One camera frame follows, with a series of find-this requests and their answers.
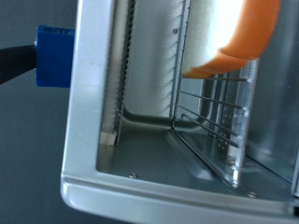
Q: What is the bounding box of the dark grey backdrop curtain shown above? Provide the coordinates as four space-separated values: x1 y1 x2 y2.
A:
0 0 132 224

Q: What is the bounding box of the silver toaster oven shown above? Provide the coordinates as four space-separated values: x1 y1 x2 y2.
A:
60 0 299 224

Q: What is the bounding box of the white bread slice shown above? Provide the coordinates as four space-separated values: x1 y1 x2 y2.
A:
179 0 283 79

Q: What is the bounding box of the black slotted spatula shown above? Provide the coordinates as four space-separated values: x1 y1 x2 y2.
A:
0 44 38 86

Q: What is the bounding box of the wire oven rack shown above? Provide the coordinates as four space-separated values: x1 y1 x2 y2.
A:
170 76 250 189

